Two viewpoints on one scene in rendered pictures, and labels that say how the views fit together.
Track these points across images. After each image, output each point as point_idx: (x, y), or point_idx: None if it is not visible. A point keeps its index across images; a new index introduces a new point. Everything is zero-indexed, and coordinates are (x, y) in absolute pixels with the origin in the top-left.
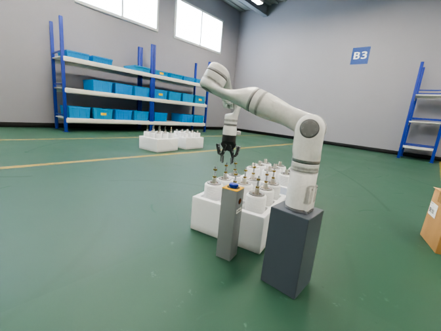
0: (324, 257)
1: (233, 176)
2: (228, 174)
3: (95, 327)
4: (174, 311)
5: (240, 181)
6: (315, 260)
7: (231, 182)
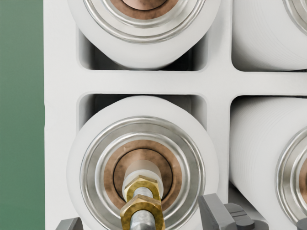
0: None
1: (165, 50)
2: (99, 25)
3: None
4: None
5: (297, 172)
6: None
7: (215, 192)
